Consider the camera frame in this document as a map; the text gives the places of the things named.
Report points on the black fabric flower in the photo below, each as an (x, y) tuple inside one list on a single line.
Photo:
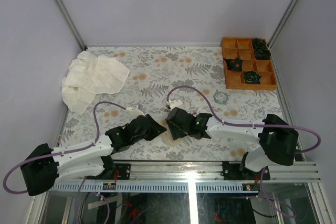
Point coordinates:
[(262, 54), (259, 43)]

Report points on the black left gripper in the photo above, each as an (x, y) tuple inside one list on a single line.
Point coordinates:
[(156, 129)]

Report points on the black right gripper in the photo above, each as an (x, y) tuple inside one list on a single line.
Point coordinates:
[(176, 133)]

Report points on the aluminium front rail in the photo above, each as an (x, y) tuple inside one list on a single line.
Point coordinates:
[(155, 171)]

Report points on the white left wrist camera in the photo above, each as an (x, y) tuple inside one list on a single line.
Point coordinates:
[(134, 112)]

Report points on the black fabric flower top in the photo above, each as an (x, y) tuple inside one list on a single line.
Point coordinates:
[(259, 43)]

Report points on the wooden compartment tray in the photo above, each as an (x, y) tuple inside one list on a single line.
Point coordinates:
[(242, 48)]

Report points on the black flower orange dots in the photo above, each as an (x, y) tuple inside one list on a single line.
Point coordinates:
[(234, 64)]

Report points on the crumpled white cloth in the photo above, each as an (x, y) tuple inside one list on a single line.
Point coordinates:
[(89, 75)]

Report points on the beige round jewelry case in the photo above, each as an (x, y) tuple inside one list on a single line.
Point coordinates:
[(167, 137)]

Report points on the floral patterned table mat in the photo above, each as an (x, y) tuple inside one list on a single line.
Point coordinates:
[(194, 75)]

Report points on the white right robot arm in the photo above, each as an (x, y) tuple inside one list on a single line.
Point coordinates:
[(276, 140)]

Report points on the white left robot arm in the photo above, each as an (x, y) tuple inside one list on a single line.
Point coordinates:
[(46, 166)]

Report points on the black flower yellow green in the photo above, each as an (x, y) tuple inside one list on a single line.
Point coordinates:
[(251, 77)]

